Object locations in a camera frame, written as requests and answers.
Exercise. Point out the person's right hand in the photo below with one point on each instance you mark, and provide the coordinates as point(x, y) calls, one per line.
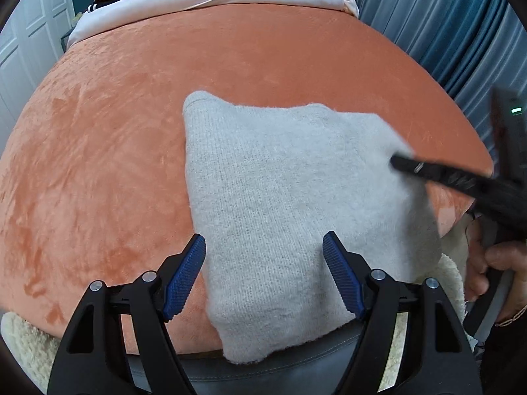
point(508, 257)

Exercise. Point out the white panelled wardrobe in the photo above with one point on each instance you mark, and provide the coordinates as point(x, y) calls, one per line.
point(24, 41)

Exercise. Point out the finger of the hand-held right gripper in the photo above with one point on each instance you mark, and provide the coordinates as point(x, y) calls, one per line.
point(444, 177)

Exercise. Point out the white fleece rug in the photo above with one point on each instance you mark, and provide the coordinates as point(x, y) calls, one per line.
point(24, 349)

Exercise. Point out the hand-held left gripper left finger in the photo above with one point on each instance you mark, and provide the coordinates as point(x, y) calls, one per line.
point(183, 275)

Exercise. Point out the person's right forearm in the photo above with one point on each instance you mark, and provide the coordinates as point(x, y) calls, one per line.
point(506, 358)

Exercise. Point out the blue pleated curtain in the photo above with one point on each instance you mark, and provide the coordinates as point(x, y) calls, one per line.
point(432, 28)

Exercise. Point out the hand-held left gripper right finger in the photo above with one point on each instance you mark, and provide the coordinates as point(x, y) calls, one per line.
point(341, 275)

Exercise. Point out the cream sweater with black hearts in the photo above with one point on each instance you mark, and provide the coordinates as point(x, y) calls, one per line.
point(288, 193)

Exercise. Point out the orange plush blanket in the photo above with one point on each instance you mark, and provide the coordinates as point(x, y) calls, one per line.
point(103, 152)

